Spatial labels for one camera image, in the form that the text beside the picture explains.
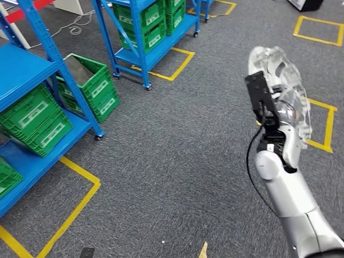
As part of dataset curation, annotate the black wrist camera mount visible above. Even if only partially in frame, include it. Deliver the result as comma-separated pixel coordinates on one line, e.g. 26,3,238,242
244,70,281,127

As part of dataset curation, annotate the long blue metal shelf rack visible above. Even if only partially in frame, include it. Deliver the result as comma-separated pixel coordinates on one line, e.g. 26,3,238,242
0,0,106,219

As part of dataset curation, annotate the coiled white floor cable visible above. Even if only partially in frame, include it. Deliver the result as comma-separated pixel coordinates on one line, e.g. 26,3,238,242
28,10,95,51

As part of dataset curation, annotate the ragged yellow floor tape strip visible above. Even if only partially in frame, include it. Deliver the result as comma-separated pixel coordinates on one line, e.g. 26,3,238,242
198,241,208,258

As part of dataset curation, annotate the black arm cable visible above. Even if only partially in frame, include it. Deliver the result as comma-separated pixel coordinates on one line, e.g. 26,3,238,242
246,106,278,214

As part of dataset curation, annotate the black white box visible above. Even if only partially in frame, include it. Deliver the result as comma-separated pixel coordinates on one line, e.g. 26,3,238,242
287,0,325,12

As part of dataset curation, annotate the black left robot foot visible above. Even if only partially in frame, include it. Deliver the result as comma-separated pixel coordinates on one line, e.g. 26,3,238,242
79,246,95,258

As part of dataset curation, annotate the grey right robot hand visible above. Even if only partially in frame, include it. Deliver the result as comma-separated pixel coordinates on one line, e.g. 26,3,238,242
271,83,310,130

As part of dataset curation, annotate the silver plastic hubcap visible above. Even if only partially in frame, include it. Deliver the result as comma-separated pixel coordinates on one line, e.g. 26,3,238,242
247,45,313,151

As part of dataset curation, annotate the grey sheet in crate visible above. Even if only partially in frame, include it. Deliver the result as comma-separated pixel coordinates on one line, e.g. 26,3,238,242
63,55,95,86

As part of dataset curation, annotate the white desk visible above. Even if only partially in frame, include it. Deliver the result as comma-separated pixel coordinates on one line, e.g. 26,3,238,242
0,21,30,51
52,0,84,16

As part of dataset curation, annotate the red barrier belt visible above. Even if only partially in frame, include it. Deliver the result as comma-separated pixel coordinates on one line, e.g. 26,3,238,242
5,0,56,25

